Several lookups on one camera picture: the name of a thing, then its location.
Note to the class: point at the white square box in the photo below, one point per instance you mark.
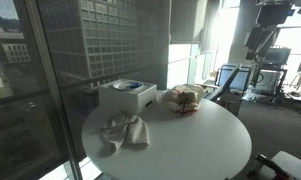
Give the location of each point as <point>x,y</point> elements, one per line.
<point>130,98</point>

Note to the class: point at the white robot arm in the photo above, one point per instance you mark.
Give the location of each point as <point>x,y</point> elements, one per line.
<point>273,13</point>

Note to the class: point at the red black clamp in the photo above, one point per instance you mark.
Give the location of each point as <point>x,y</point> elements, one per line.
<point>271,165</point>

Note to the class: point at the white platform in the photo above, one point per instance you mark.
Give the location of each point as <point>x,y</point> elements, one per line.
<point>295,165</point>

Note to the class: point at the black equipment cart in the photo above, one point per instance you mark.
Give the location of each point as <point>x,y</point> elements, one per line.
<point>270,81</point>

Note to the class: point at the blue item on plate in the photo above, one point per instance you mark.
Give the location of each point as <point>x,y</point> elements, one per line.
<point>136,85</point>

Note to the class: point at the computer monitor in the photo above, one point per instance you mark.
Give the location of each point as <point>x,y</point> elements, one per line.
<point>276,55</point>

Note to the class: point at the white towel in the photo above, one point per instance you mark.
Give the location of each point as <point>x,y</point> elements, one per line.
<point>128,131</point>

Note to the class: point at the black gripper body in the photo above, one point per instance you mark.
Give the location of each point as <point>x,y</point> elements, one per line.
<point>259,38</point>

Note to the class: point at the white round plate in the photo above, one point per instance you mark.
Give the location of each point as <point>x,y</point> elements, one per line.
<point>126,85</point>

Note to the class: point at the grey window blind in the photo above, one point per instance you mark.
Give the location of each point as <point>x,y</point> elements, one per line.
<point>186,20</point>

